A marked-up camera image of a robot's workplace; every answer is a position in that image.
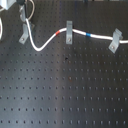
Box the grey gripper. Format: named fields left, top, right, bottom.
left=0, top=0, right=26, bottom=22

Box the white cable at left edge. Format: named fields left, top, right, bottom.
left=0, top=7, right=5, bottom=40

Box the grey cable clip left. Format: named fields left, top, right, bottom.
left=19, top=24, right=29, bottom=44

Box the grey cable clip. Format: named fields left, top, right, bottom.
left=19, top=24, right=29, bottom=44
left=66, top=21, right=73, bottom=45
left=109, top=29, right=123, bottom=53

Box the white cable with coloured marks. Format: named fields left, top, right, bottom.
left=24, top=0, right=128, bottom=52

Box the grey cable clip middle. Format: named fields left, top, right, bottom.
left=66, top=21, right=73, bottom=45

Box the grey cable clip right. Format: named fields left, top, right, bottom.
left=109, top=29, right=123, bottom=53

